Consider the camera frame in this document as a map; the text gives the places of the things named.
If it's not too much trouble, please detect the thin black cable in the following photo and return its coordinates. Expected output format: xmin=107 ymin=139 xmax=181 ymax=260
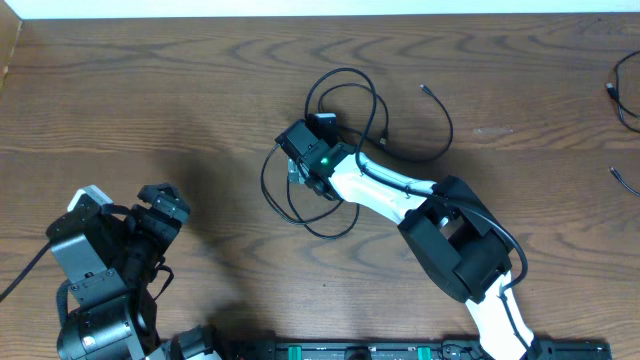
xmin=605 ymin=49 xmax=640 ymax=134

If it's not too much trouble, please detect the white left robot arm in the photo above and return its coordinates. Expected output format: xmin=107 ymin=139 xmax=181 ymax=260
xmin=46 ymin=183 xmax=190 ymax=359

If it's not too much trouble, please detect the cardboard box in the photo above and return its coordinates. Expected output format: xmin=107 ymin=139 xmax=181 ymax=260
xmin=0 ymin=0 xmax=23 ymax=87

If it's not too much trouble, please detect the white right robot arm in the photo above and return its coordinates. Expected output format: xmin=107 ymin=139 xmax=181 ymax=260
xmin=275 ymin=120 xmax=536 ymax=359

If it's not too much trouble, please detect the thick black USB cable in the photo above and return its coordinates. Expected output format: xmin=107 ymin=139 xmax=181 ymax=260
xmin=259 ymin=82 xmax=454 ymax=240

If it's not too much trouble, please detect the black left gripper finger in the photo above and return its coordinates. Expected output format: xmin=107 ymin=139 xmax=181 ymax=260
xmin=137 ymin=185 xmax=161 ymax=205
xmin=151 ymin=183 xmax=191 ymax=224

